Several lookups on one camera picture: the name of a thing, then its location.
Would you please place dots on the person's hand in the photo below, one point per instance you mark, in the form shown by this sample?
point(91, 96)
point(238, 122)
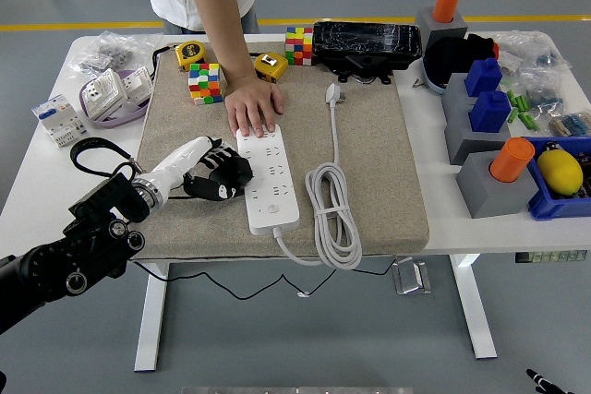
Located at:
point(254, 103)

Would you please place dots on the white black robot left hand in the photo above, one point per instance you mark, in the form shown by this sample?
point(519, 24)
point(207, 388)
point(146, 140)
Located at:
point(177, 165)

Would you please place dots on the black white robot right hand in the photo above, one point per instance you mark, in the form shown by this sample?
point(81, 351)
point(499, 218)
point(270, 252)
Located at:
point(541, 382)

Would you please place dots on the black power adapter plug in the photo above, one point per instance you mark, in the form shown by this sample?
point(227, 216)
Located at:
point(240, 171)

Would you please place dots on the white power strip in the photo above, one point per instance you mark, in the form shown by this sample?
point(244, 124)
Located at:
point(272, 200)

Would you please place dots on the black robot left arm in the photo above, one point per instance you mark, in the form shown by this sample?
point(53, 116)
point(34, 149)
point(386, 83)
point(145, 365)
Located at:
point(69, 255)

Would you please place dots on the yellow tape measure silver clip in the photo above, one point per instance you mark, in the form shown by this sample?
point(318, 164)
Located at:
point(272, 66)

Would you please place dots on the multicolour puzzle cube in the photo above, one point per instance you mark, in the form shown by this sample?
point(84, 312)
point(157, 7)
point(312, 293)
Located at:
point(299, 45)
point(206, 86)

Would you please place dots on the yellow tape measure black print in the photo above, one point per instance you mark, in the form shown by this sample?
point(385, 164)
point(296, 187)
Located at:
point(190, 55)

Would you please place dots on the purple band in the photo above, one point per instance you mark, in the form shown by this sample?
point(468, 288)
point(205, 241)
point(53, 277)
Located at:
point(99, 122)

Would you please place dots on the table control panel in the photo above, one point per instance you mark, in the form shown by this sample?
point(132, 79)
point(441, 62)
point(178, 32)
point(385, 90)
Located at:
point(549, 256)

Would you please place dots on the white circuit breaker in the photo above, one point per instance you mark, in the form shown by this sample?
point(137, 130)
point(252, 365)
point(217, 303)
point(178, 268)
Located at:
point(60, 119)

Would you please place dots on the black film-wrapped box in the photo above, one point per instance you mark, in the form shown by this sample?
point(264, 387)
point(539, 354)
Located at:
point(367, 45)

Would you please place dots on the grey-brown mat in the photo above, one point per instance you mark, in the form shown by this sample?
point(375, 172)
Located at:
point(369, 158)

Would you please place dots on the clear bag of screws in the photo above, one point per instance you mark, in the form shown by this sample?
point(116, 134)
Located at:
point(111, 50)

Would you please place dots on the small metal screw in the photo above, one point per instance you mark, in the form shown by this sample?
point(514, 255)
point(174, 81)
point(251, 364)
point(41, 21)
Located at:
point(418, 83)

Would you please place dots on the white table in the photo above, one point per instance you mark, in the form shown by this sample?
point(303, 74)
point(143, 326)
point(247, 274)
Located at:
point(461, 237)

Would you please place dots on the blue plastic bin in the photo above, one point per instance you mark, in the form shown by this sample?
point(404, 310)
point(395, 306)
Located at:
point(549, 209)

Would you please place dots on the grey block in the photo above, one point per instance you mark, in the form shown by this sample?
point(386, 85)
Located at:
point(461, 145)
point(443, 32)
point(480, 191)
point(454, 89)

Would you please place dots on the black fabric-covered device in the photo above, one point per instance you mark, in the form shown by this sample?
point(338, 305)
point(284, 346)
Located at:
point(450, 55)

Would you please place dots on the yellow lemon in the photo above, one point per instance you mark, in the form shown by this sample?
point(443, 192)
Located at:
point(559, 171)

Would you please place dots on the orange cylinder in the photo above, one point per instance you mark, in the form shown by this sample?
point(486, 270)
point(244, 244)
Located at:
point(511, 158)
point(446, 2)

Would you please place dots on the blue block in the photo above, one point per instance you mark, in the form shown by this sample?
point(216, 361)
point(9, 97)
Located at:
point(482, 75)
point(490, 110)

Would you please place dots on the small penguin toy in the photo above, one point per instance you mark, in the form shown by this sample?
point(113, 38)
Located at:
point(550, 147)

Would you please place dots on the green plastic peg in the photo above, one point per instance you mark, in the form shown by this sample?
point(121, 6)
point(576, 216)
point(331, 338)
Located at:
point(522, 102)
point(513, 115)
point(527, 120)
point(511, 99)

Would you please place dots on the clear bag coloured connectors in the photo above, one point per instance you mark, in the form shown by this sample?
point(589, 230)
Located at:
point(572, 124)

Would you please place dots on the clear bag of parts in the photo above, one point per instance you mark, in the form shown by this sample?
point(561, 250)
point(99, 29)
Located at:
point(526, 50)

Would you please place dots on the clear bag blue parts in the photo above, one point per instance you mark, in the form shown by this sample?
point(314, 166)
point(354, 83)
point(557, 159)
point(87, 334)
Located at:
point(545, 91)

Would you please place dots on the white wall socket panel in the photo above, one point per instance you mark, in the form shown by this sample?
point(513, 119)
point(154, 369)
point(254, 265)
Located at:
point(102, 91)
point(136, 85)

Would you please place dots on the silver metal bracket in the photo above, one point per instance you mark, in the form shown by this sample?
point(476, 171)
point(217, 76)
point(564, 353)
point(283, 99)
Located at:
point(411, 276)

